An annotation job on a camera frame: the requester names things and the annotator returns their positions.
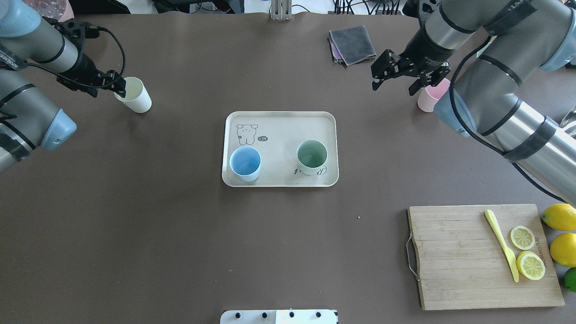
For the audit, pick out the aluminium frame post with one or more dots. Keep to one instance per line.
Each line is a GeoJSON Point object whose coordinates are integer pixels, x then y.
{"type": "Point", "coordinates": [281, 10]}

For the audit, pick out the lemon slice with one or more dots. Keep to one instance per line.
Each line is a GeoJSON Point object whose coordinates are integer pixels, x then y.
{"type": "Point", "coordinates": [522, 237]}
{"type": "Point", "coordinates": [530, 265]}

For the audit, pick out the cream rabbit tray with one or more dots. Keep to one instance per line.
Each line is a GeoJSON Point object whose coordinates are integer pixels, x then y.
{"type": "Point", "coordinates": [276, 136]}

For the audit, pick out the blue plastic cup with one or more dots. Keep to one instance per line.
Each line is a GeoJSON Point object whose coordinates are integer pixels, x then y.
{"type": "Point", "coordinates": [245, 162]}

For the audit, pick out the green lime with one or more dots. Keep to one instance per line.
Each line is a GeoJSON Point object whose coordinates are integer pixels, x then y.
{"type": "Point", "coordinates": [569, 280]}

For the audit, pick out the grey folded cloth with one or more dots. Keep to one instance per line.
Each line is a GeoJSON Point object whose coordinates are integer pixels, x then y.
{"type": "Point", "coordinates": [351, 45]}

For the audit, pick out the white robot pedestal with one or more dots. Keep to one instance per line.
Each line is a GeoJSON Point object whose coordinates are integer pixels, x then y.
{"type": "Point", "coordinates": [287, 316]}

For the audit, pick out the whole yellow lemon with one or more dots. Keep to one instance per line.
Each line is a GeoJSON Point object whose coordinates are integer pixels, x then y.
{"type": "Point", "coordinates": [563, 249]}
{"type": "Point", "coordinates": [560, 216]}

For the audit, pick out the pink bowl with ice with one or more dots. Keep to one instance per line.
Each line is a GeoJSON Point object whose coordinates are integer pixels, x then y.
{"type": "Point", "coordinates": [59, 10]}

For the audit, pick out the metal scoop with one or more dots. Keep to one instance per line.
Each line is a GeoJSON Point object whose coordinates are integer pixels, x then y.
{"type": "Point", "coordinates": [568, 123]}

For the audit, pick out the pink plastic cup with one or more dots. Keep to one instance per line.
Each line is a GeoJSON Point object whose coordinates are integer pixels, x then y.
{"type": "Point", "coordinates": [431, 95]}

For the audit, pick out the yellow plastic knife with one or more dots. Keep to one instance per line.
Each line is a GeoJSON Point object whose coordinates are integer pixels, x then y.
{"type": "Point", "coordinates": [508, 252]}

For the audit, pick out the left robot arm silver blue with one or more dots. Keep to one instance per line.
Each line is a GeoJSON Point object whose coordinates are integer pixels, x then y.
{"type": "Point", "coordinates": [29, 119]}

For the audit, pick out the wooden cutting board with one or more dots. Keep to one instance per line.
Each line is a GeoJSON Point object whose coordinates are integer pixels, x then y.
{"type": "Point", "coordinates": [461, 265]}

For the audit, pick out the cream plastic cup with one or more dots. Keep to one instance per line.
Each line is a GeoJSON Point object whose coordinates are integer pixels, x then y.
{"type": "Point", "coordinates": [137, 97]}

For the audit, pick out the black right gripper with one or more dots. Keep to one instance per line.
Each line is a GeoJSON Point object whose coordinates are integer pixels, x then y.
{"type": "Point", "coordinates": [422, 51]}

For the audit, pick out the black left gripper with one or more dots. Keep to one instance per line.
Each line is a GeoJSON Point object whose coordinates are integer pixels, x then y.
{"type": "Point", "coordinates": [84, 68]}

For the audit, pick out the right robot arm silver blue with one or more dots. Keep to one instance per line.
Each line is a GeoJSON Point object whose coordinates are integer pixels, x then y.
{"type": "Point", "coordinates": [522, 37]}

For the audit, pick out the green plastic cup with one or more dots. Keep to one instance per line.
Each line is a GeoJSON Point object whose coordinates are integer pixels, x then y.
{"type": "Point", "coordinates": [311, 156]}

